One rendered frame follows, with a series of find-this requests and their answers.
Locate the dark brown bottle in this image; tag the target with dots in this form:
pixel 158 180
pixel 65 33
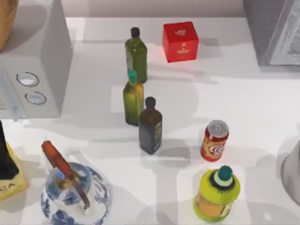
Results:
pixel 150 127

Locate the olive bottle with green cap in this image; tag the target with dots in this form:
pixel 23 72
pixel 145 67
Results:
pixel 133 100

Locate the green bottle with black cap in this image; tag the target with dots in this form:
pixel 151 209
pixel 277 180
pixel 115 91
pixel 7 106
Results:
pixel 136 56

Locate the red and white can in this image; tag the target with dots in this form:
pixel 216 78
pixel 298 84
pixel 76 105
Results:
pixel 214 141

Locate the red box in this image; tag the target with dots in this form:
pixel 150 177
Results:
pixel 180 42

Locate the yellow-green bottle with teal cap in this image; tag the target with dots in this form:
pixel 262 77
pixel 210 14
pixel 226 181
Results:
pixel 216 194

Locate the blue and white teapot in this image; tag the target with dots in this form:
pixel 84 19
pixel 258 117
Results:
pixel 75 194

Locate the small microwave knob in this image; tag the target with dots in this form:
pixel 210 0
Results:
pixel 35 97

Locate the pale microwave oven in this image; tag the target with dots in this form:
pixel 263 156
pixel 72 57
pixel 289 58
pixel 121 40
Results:
pixel 35 58

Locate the large microwave knob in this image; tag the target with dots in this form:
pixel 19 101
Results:
pixel 27 79

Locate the grey cabinet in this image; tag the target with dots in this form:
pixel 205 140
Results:
pixel 274 30

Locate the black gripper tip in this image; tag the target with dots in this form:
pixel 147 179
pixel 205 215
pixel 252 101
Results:
pixel 5 157

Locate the yellow box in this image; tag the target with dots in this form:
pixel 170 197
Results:
pixel 10 180

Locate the wicker basket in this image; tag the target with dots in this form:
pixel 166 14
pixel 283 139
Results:
pixel 6 21

